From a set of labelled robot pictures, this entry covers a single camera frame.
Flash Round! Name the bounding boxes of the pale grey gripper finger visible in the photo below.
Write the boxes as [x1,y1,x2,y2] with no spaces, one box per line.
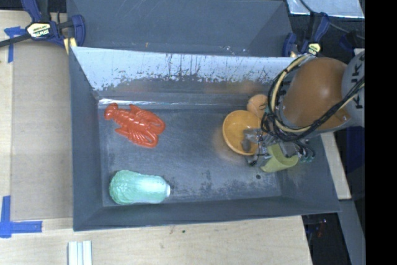
[241,130,261,155]
[246,154,269,168]

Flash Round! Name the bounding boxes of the orange bowl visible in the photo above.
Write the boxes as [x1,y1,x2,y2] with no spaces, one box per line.
[221,110,263,156]

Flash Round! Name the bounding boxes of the yellow-green cup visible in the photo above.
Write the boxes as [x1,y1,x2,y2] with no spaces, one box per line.
[260,144,300,174]

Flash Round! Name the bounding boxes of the orange ball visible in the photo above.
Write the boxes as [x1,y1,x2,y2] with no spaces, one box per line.
[246,94,269,119]

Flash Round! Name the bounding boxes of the grey metal bin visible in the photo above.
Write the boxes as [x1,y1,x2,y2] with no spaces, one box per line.
[65,0,342,232]

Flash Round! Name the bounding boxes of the red toy lobster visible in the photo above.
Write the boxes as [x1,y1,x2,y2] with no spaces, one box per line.
[104,102,166,149]

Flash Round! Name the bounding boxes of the green toy cabbage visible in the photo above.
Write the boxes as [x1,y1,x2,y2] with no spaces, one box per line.
[108,169,172,206]

